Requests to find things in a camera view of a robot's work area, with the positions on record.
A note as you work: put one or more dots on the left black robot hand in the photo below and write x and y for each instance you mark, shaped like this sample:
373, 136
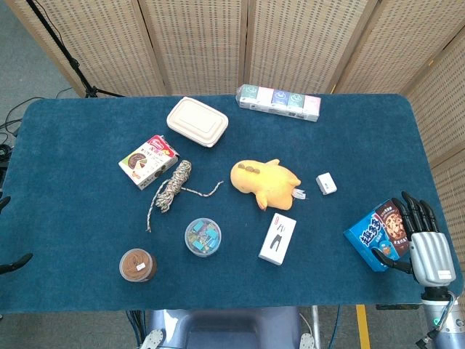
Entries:
18, 261

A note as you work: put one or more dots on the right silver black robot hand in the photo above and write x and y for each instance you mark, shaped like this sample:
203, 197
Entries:
432, 254

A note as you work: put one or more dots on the yellow plush toy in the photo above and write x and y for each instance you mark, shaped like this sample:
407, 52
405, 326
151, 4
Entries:
267, 180

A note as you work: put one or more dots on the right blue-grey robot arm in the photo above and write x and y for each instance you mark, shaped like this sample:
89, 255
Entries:
441, 312

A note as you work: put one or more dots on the blue chocolate cookie box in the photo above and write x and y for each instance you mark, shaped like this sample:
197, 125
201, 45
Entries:
370, 236

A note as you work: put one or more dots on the blue table cloth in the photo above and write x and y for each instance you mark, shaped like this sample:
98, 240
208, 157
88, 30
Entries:
91, 225

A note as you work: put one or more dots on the clear jar of rubber bands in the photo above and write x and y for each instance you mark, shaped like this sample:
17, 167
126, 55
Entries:
136, 265

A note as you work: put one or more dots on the small white box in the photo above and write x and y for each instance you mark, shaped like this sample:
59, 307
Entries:
326, 183

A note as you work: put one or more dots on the long white product box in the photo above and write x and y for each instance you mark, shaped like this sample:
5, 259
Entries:
278, 238

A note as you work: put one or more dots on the red white biscuit box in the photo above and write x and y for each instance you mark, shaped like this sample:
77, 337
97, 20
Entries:
147, 163

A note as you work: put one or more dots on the clear jar of binder clips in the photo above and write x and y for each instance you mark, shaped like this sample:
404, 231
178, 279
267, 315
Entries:
202, 237

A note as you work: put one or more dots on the black tripod stand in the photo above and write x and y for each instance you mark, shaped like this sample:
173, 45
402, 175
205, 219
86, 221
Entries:
67, 58

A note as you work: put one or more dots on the blue-grey robot torso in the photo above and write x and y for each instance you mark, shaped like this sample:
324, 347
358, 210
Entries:
232, 327

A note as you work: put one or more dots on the multicolour tissue pack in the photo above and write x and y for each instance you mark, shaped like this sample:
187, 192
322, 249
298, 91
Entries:
279, 102

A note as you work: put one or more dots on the beige lidded lunch box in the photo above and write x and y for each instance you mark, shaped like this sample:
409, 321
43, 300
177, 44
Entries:
198, 120

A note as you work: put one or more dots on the woven folding screen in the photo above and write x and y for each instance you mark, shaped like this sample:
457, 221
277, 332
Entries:
290, 43

